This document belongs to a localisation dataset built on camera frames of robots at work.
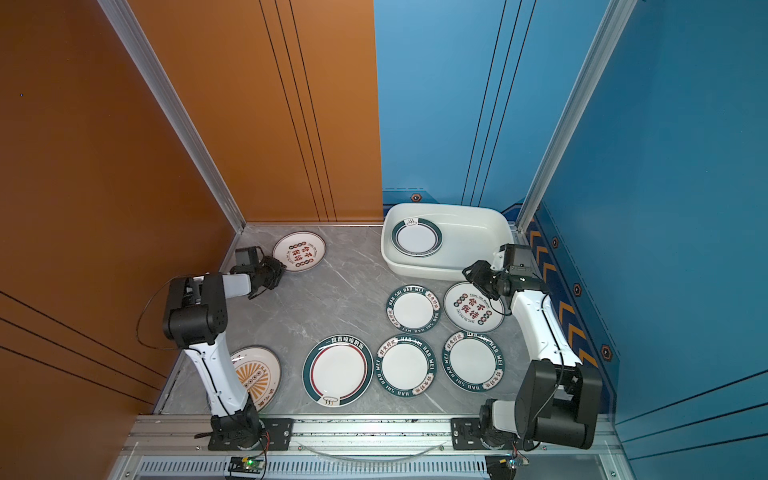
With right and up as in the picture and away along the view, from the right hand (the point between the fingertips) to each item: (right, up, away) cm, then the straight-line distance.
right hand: (466, 273), depth 85 cm
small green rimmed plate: (-12, +12, +28) cm, 32 cm away
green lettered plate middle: (-15, -12, +9) cm, 21 cm away
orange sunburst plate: (-59, -27, -1) cm, 65 cm away
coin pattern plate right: (+4, -12, +9) cm, 16 cm away
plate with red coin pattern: (-57, +6, +27) cm, 63 cm away
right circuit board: (+7, -43, -16) cm, 46 cm away
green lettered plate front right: (+2, -26, +2) cm, 26 cm away
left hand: (-59, +3, +21) cm, 62 cm away
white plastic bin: (+9, +13, +30) cm, 34 cm away
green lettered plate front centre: (-17, -27, -1) cm, 32 cm away
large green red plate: (-37, -27, -2) cm, 45 cm away
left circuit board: (-56, -45, -14) cm, 74 cm away
